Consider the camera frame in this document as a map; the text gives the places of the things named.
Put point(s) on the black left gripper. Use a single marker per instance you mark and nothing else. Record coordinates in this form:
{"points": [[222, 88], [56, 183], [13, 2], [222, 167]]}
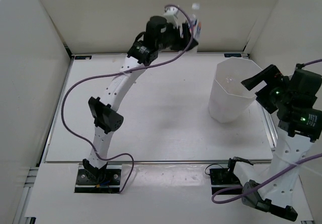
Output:
{"points": [[182, 43]]}

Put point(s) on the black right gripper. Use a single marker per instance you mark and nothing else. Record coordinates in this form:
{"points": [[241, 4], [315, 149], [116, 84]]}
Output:
{"points": [[270, 74]]}

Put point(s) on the white cap labeled bottle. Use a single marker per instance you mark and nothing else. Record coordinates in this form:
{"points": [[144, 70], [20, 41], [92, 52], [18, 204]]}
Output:
{"points": [[196, 23]]}

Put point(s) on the white octagonal plastic bin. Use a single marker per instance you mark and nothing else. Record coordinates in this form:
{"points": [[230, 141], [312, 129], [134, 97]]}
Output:
{"points": [[228, 97]]}

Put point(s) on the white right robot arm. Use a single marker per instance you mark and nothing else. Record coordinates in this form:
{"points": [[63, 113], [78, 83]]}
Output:
{"points": [[297, 132]]}

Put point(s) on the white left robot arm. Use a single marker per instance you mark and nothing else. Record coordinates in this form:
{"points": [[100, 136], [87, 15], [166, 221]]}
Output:
{"points": [[143, 52]]}

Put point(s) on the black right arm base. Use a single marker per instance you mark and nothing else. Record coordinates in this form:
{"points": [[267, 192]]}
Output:
{"points": [[223, 177]]}

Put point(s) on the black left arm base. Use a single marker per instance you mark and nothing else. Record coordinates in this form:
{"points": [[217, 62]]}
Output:
{"points": [[104, 180]]}

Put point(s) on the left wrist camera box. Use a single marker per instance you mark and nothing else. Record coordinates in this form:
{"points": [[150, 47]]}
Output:
{"points": [[156, 23]]}

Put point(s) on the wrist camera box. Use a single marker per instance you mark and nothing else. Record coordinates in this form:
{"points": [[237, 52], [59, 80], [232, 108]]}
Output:
{"points": [[305, 82], [156, 23]]}

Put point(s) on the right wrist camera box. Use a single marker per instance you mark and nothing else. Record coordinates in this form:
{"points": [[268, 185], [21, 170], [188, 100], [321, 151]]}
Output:
{"points": [[305, 82]]}

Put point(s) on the aluminium table rail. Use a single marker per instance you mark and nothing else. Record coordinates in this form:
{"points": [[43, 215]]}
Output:
{"points": [[255, 161]]}

